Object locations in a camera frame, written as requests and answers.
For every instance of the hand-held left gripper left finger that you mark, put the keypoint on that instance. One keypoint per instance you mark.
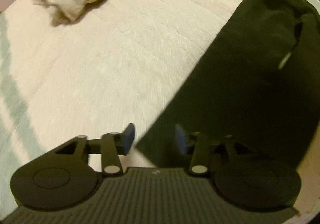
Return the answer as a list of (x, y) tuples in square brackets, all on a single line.
[(129, 137)]

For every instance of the dark green pants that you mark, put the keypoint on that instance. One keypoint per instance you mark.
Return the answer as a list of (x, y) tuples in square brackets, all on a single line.
[(240, 76)]

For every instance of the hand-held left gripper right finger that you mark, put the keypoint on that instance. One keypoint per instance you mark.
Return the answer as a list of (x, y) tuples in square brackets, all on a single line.
[(181, 140)]

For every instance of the white fluffy blanket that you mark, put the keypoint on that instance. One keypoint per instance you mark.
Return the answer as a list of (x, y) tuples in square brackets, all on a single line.
[(125, 59)]

